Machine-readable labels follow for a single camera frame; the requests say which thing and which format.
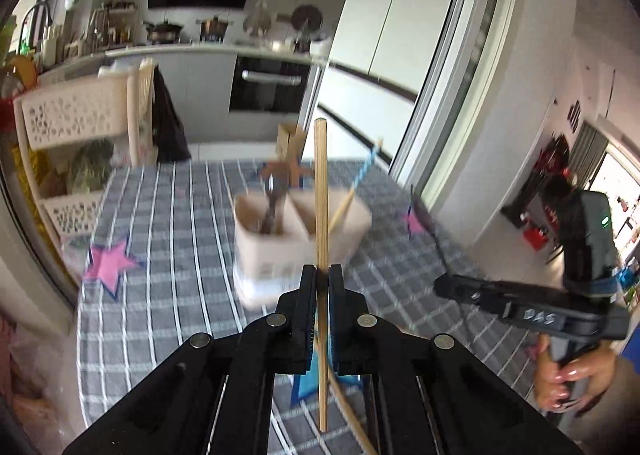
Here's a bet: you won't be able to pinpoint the plain wooden chopstick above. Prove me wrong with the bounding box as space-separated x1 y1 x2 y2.
328 369 378 455
314 118 329 432

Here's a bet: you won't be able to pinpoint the dark translucent plastic spoon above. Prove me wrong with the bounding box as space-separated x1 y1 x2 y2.
410 186 473 345

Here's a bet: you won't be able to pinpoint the kitchen faucet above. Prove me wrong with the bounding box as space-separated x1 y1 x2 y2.
17 1 53 55

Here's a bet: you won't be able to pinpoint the person's right hand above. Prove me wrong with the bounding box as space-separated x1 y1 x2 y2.
534 334 616 413

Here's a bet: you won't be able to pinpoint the grey checked tablecloth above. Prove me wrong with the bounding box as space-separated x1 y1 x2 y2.
77 161 535 426

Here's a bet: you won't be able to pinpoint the beige plastic utensil holder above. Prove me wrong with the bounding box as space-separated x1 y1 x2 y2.
233 189 372 310

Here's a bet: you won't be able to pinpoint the blue patterned chopstick in holder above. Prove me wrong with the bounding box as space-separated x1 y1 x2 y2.
329 140 383 233

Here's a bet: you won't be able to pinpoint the black bag on rack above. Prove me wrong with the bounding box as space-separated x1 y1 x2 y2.
152 66 191 163

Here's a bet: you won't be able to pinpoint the cardboard box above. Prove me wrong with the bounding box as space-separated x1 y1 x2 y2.
276 123 307 170

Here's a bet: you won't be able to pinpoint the beige plastic storage rack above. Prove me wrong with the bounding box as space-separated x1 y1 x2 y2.
13 58 157 253

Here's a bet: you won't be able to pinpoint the black built-in oven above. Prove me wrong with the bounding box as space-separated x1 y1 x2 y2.
229 56 310 115

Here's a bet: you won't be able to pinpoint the white refrigerator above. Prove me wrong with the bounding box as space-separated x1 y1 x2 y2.
311 0 454 167

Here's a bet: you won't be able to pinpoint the copper cooking pot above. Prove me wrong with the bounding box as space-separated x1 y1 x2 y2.
196 16 233 43

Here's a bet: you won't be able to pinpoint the black wok on stove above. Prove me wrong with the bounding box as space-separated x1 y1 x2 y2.
143 20 183 44

